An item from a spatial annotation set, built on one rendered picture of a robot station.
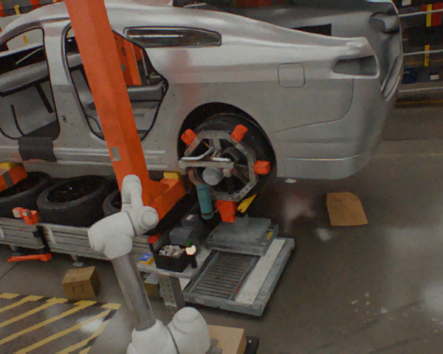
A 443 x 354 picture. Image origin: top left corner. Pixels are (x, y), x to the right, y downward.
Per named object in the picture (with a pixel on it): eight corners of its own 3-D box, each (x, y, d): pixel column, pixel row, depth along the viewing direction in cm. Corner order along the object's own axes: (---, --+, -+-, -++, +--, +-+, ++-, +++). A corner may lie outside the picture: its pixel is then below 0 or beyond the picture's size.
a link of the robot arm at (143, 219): (150, 200, 216) (122, 211, 212) (156, 200, 199) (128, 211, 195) (159, 226, 217) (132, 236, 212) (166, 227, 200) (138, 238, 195)
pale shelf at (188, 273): (203, 263, 291) (202, 259, 289) (191, 279, 277) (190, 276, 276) (149, 255, 309) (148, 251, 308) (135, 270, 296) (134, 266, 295)
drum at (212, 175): (232, 173, 324) (229, 155, 318) (221, 186, 308) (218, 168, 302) (215, 172, 331) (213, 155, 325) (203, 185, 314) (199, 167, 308)
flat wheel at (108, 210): (190, 197, 413) (185, 175, 403) (174, 237, 354) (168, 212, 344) (123, 202, 425) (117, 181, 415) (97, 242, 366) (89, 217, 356)
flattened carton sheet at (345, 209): (357, 194, 423) (357, 190, 422) (368, 225, 374) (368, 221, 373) (325, 196, 428) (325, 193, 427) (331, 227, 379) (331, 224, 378)
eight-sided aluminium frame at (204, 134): (261, 199, 324) (252, 130, 301) (258, 203, 319) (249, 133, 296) (196, 194, 348) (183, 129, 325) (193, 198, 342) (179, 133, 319)
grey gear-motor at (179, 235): (218, 241, 374) (210, 205, 359) (195, 271, 340) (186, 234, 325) (198, 238, 381) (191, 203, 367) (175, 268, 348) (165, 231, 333)
